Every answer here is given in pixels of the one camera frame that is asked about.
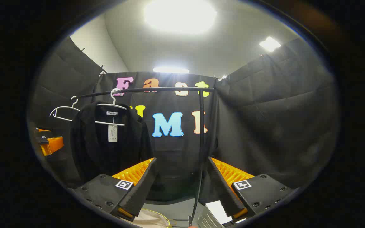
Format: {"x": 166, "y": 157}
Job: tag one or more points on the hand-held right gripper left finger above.
{"x": 139, "y": 196}

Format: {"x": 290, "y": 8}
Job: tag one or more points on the white clothes hanger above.
{"x": 62, "y": 108}
{"x": 113, "y": 99}

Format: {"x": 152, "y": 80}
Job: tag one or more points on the beige cloth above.
{"x": 150, "y": 220}

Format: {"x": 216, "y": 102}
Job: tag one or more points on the black metal clothes rack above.
{"x": 201, "y": 126}

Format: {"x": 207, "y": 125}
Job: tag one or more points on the black backdrop cloth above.
{"x": 265, "y": 126}

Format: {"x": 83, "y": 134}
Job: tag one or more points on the large ceiling light panel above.
{"x": 179, "y": 15}

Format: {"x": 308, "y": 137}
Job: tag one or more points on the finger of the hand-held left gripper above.
{"x": 52, "y": 146}
{"x": 36, "y": 129}

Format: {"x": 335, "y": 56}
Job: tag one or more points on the long ceiling light strip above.
{"x": 170, "y": 70}

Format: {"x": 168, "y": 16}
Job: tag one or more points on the black knitted garment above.
{"x": 87, "y": 148}

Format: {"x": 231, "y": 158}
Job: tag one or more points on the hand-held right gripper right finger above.
{"x": 225, "y": 196}

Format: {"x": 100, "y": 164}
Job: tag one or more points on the small ceiling light panel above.
{"x": 269, "y": 43}

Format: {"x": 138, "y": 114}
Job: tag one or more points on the white empty clothes hanger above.
{"x": 62, "y": 108}

